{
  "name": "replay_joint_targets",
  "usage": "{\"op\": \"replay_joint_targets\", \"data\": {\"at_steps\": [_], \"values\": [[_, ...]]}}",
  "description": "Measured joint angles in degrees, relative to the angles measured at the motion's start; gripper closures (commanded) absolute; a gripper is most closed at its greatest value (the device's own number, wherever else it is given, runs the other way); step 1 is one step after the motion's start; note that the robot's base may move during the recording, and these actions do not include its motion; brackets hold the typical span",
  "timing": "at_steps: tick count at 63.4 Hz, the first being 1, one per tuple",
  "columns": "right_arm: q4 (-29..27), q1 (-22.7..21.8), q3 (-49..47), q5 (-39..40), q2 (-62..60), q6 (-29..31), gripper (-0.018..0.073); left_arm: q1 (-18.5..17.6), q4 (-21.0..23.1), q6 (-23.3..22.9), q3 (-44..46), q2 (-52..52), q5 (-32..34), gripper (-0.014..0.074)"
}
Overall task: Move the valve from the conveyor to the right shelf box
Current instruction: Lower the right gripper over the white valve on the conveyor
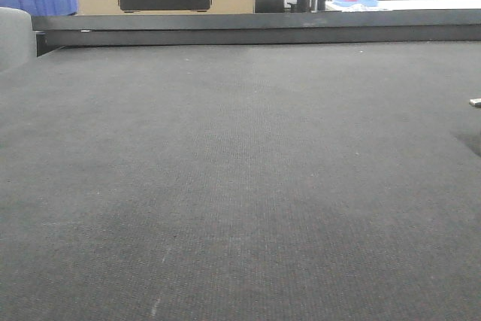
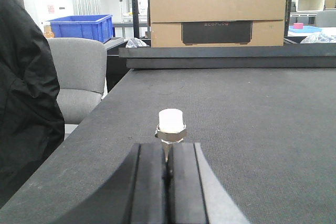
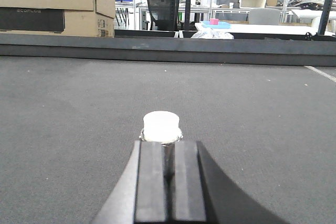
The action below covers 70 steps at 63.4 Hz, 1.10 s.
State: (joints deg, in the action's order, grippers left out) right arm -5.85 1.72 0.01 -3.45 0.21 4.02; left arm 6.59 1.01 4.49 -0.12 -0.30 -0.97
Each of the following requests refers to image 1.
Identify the white background table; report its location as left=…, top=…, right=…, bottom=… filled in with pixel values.
left=325, top=0, right=481, bottom=12

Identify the black conveyor side rail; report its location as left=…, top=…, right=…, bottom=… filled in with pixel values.
left=32, top=9, right=480, bottom=47

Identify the grey chair back left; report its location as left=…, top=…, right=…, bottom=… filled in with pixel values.
left=0, top=7, right=37, bottom=71

